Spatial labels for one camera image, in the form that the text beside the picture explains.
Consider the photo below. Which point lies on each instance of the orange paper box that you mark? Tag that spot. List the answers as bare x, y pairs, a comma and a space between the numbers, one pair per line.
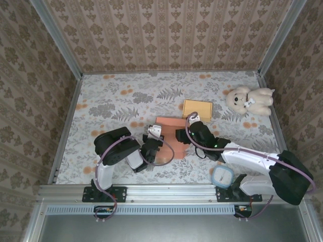
170, 131

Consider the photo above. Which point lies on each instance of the yellow paper box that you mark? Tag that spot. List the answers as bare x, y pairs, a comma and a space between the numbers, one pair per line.
198, 109

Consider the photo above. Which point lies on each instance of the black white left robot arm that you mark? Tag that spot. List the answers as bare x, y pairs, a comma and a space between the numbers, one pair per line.
103, 174

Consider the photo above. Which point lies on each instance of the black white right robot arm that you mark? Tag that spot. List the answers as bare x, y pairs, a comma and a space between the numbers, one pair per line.
247, 156

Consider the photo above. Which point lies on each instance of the floral tablecloth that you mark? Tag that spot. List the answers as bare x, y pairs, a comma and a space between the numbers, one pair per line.
141, 90

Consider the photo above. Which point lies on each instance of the cream plush dog toy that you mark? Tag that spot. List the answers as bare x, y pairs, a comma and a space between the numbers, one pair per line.
260, 100

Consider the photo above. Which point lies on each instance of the small black controller board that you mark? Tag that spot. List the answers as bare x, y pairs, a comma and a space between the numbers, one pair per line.
243, 209
103, 210

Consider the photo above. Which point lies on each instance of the grey metal sheet panel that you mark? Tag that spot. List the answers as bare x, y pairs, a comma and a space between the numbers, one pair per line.
171, 229

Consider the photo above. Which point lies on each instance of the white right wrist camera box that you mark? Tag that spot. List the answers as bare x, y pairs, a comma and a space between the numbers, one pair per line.
196, 118

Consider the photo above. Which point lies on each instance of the aluminium front rail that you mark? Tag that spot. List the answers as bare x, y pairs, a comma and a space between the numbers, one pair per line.
171, 192

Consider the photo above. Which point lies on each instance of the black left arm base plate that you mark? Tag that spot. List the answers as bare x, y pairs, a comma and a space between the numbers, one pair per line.
121, 194

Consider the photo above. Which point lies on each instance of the aluminium side rail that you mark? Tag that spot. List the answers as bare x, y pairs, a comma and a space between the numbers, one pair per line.
64, 131
280, 126

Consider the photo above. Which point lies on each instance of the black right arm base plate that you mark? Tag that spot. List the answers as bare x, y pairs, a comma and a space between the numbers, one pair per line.
256, 197

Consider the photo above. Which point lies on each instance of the aluminium corner post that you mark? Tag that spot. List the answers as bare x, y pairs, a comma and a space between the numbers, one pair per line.
55, 37
282, 35

